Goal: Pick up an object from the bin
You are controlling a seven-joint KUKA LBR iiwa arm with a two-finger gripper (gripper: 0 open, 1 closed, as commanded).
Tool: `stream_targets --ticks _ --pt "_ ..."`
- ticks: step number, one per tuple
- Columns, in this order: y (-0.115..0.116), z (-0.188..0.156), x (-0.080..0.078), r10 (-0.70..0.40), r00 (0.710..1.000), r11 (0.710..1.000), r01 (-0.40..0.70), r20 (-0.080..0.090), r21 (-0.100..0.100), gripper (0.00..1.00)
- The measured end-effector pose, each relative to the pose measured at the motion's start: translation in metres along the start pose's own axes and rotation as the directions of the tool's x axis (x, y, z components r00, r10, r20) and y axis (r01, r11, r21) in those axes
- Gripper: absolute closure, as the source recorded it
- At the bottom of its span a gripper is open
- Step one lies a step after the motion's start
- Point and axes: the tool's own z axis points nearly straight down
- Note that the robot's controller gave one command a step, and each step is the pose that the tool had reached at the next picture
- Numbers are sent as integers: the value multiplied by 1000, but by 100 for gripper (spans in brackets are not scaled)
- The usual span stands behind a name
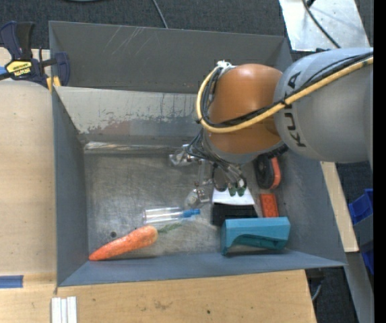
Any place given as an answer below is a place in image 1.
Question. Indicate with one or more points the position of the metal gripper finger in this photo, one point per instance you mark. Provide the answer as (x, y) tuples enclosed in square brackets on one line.
[(180, 157), (197, 198)]

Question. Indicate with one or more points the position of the black and white box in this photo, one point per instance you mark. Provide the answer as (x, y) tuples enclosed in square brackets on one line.
[(233, 212)]

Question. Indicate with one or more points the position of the clear plastic bottle blue cap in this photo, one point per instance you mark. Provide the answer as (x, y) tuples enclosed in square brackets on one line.
[(162, 214)]

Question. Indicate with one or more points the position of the black and orange round tool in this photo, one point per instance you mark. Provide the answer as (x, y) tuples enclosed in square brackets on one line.
[(266, 173)]

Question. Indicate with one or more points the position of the orange toy brick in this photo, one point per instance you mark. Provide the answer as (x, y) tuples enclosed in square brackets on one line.
[(268, 205)]

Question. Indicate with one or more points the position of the grey metal bin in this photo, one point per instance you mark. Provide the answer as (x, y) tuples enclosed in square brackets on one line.
[(128, 187)]

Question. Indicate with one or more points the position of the teal plastic block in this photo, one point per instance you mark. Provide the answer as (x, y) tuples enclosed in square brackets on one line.
[(256, 229)]

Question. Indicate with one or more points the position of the orange toy carrot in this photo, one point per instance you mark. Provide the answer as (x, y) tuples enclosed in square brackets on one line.
[(128, 244)]

